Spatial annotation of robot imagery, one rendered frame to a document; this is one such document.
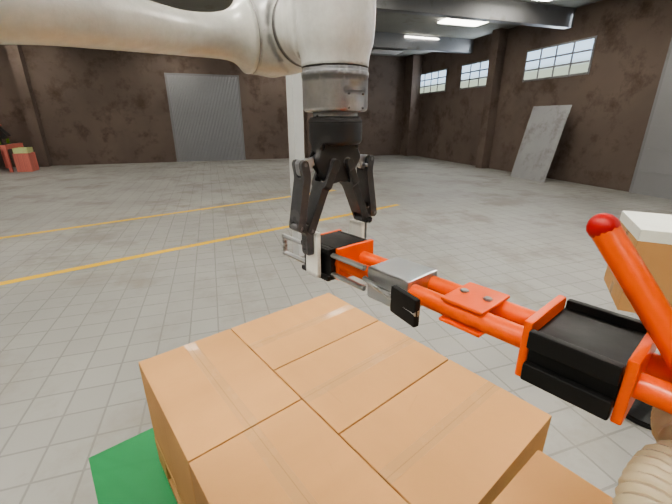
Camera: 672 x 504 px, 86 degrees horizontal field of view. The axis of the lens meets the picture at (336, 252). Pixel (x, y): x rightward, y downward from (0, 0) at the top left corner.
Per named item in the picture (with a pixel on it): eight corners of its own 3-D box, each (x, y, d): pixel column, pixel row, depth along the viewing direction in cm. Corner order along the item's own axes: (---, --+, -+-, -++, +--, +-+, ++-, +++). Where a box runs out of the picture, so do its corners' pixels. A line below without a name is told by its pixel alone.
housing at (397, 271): (436, 299, 49) (439, 269, 47) (404, 316, 45) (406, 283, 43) (397, 283, 54) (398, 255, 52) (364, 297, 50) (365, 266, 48)
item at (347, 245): (373, 268, 59) (374, 239, 57) (338, 281, 54) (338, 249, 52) (339, 255, 65) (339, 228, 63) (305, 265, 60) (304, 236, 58)
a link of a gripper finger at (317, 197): (342, 161, 51) (335, 158, 50) (317, 237, 52) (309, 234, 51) (325, 159, 54) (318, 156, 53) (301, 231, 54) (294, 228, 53)
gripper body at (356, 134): (328, 114, 45) (329, 188, 48) (376, 114, 50) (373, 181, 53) (294, 115, 51) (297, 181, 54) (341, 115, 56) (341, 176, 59)
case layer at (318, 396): (530, 500, 134) (552, 415, 121) (314, 804, 74) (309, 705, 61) (329, 351, 221) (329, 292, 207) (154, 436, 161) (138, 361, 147)
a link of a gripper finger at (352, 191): (328, 159, 54) (335, 154, 55) (351, 219, 60) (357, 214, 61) (345, 161, 51) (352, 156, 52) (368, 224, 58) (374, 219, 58)
